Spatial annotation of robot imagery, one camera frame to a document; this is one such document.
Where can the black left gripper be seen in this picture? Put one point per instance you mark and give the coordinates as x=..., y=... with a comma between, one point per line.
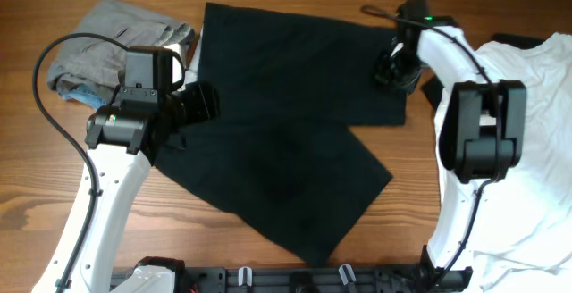
x=205, y=98

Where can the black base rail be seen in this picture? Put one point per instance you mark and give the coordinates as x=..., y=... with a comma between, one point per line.
x=387, y=278

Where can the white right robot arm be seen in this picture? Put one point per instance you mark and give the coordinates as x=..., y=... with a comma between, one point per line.
x=481, y=136

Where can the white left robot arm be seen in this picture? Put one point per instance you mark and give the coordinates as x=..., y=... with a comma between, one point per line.
x=122, y=143

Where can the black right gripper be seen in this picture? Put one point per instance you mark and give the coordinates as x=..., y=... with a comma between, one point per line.
x=380, y=62

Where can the folded blue denim jeans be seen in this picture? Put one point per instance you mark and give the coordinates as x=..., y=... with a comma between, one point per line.
x=84, y=95

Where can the white t-shirt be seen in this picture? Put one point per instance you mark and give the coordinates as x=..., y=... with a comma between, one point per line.
x=521, y=241

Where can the folded grey garment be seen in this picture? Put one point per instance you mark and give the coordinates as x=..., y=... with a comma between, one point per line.
x=99, y=64

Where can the black shorts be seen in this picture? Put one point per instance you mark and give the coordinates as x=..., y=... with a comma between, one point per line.
x=281, y=154

